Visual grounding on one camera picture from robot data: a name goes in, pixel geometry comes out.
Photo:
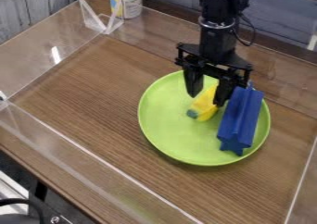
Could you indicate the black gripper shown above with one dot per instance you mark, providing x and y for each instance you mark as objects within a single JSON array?
[{"x": 213, "y": 58}]

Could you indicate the yellow toy banana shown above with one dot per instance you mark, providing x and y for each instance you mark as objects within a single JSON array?
[{"x": 203, "y": 108}]

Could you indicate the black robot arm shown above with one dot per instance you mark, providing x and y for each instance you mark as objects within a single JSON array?
[{"x": 223, "y": 13}]

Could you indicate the green round plate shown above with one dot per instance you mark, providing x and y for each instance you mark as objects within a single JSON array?
[{"x": 183, "y": 138}]

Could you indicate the blue star-shaped block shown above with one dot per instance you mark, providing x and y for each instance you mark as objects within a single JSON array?
[{"x": 240, "y": 120}]

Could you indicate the black device with knob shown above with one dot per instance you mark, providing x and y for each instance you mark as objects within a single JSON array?
[{"x": 60, "y": 211}]

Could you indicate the clear acrylic enclosure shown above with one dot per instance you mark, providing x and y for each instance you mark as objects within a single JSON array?
[{"x": 74, "y": 81}]

